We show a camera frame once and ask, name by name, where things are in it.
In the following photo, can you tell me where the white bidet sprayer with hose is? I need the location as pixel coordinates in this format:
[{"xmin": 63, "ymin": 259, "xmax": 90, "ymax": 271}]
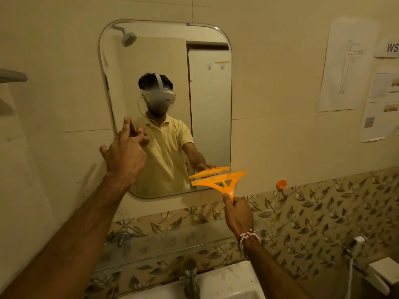
[{"xmin": 342, "ymin": 235, "xmax": 368, "ymax": 299}]

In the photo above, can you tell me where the white paper label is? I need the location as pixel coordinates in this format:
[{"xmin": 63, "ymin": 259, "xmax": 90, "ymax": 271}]
[{"xmin": 374, "ymin": 37, "xmax": 399, "ymax": 58}]

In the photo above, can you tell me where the red and white beaded bracelet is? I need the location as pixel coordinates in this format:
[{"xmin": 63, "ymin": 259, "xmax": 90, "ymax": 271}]
[{"xmin": 236, "ymin": 229, "xmax": 261, "ymax": 257}]

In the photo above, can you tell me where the orange plastic squeegee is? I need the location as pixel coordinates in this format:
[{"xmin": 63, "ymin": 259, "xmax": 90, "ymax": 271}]
[{"xmin": 190, "ymin": 170, "xmax": 249, "ymax": 203}]

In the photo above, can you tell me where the person's right forearm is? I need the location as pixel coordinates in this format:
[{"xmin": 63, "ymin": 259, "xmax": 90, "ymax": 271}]
[{"xmin": 244, "ymin": 239, "xmax": 309, "ymax": 299}]

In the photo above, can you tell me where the white ceramic sink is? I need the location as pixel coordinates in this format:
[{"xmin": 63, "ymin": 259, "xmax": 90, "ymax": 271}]
[{"xmin": 120, "ymin": 260, "xmax": 266, "ymax": 299}]

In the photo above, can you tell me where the person's left hand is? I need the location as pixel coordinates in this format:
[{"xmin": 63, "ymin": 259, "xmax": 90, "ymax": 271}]
[{"xmin": 99, "ymin": 117, "xmax": 151, "ymax": 187}]

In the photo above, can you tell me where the rounded wall mirror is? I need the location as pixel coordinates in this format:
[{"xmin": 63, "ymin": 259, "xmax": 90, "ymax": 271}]
[{"xmin": 99, "ymin": 19, "xmax": 233, "ymax": 200}]

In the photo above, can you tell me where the chrome shelf bracket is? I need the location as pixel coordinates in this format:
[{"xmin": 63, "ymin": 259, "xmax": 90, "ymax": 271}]
[{"xmin": 112, "ymin": 232, "xmax": 131, "ymax": 246}]

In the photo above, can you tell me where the person's left forearm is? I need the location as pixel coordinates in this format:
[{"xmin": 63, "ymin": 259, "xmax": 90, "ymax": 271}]
[{"xmin": 0, "ymin": 174, "xmax": 131, "ymax": 299}]

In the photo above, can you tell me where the white toilet paper holder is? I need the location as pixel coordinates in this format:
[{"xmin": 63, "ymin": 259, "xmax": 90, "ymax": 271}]
[{"xmin": 365, "ymin": 257, "xmax": 399, "ymax": 296}]

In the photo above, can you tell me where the person's right hand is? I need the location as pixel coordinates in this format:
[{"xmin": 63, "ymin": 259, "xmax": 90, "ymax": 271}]
[{"xmin": 222, "ymin": 193, "xmax": 255, "ymax": 239}]

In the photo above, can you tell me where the metal towel bar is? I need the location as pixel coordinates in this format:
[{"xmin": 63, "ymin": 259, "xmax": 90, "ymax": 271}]
[{"xmin": 0, "ymin": 68, "xmax": 28, "ymax": 83}]

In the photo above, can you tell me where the paper with figure drawing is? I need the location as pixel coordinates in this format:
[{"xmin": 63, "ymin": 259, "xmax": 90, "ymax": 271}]
[{"xmin": 318, "ymin": 17, "xmax": 379, "ymax": 113}]

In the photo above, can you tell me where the printed paper sheet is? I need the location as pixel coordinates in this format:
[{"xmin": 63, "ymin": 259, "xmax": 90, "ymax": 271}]
[{"xmin": 359, "ymin": 66, "xmax": 399, "ymax": 143}]

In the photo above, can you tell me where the frosted glass shelf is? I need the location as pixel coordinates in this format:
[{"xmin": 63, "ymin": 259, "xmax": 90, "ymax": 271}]
[{"xmin": 93, "ymin": 219, "xmax": 266, "ymax": 273}]

